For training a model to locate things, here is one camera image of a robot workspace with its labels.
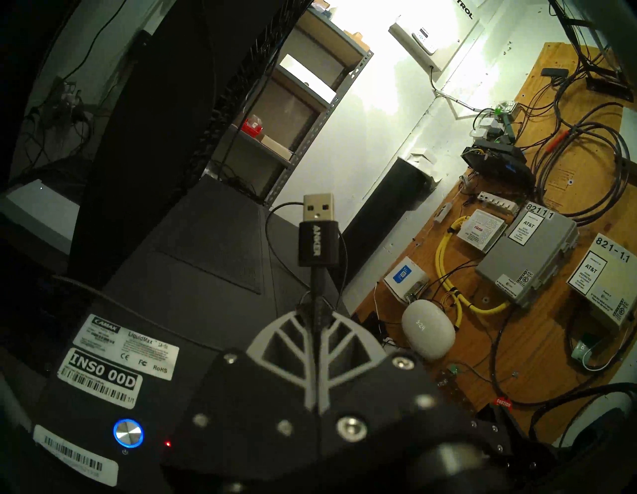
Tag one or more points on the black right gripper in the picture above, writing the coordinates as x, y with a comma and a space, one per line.
572, 468

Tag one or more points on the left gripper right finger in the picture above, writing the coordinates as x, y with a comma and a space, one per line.
348, 348

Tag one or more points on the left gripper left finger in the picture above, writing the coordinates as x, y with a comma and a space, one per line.
291, 346

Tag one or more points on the black workstation tower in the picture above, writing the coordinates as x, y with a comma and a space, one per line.
199, 249

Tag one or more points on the white oval dome device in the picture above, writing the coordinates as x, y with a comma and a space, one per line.
428, 331

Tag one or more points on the white box blue label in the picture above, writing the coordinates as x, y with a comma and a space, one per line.
404, 279

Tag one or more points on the tall black cylinder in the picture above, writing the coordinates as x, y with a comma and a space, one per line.
388, 219

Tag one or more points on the white ciena labelled box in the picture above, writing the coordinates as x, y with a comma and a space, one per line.
481, 230

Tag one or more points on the tan flat box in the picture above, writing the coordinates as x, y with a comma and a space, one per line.
276, 146

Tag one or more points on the small white boxes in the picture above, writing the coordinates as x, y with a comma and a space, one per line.
422, 162

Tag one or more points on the white patch block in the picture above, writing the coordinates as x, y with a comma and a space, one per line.
497, 203

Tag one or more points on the small red bin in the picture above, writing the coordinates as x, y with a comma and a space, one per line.
252, 125

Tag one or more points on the grey metal shelving unit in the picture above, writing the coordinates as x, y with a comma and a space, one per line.
318, 119

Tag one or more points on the white flat box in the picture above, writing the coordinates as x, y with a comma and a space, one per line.
308, 77

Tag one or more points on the white flat device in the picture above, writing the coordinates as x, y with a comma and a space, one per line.
35, 214

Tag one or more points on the small cardboard box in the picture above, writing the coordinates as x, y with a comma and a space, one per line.
354, 36

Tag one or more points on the white alarm control panel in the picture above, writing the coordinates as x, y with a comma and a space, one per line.
438, 30

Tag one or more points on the large cardboard box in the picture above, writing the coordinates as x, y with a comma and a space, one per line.
321, 7

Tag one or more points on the cream AT&T enclosure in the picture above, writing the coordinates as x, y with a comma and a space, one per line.
607, 279

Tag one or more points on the grey AT&T enclosure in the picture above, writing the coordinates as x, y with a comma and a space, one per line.
527, 254

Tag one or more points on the black wall router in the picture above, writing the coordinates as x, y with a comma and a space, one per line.
497, 162

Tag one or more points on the wall outlet with plugs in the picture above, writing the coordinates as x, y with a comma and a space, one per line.
67, 102

